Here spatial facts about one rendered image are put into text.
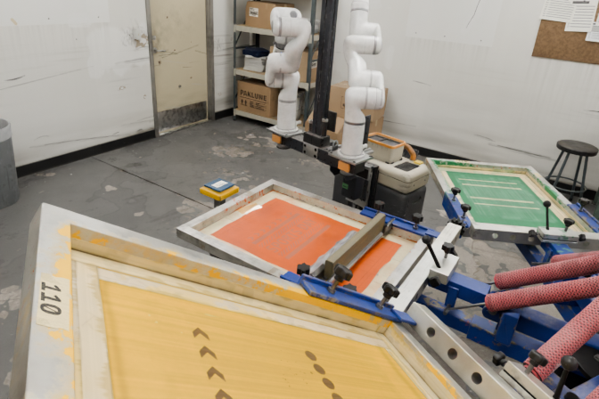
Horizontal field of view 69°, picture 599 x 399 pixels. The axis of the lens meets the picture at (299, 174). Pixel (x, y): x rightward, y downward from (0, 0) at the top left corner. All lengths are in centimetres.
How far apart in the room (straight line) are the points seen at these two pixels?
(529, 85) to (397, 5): 167
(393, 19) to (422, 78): 76
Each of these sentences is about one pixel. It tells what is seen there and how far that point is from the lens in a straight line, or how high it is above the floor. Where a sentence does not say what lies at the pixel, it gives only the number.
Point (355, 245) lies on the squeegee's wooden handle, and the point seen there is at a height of 105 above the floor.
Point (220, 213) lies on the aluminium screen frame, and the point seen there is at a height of 98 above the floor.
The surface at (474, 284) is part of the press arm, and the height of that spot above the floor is 104.
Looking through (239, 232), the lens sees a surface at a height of 96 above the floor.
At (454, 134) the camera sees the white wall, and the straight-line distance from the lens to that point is 537.
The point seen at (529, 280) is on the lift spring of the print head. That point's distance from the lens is 148.
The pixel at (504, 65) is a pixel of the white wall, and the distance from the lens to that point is 513.
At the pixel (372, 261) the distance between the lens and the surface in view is 162.
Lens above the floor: 186
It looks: 24 degrees down
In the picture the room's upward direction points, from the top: 4 degrees clockwise
